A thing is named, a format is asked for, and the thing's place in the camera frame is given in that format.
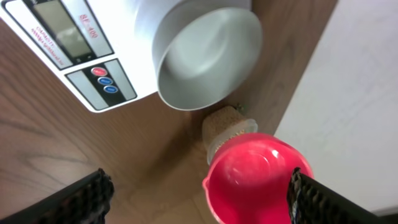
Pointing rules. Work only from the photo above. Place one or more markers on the grey round bowl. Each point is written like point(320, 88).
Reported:
point(199, 51)

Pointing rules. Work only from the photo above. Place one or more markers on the pile of soybeans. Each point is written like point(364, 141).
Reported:
point(217, 122)

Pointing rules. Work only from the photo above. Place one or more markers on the red measuring scoop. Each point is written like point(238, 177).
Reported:
point(248, 179)

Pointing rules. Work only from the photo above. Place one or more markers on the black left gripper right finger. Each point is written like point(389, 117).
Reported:
point(310, 202)

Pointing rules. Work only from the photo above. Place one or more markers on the white digital kitchen scale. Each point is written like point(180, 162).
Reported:
point(101, 50)

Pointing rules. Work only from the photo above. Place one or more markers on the clear plastic container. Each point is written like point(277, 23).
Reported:
point(246, 126)

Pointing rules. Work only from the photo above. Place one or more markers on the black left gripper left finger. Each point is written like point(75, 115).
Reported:
point(87, 201)

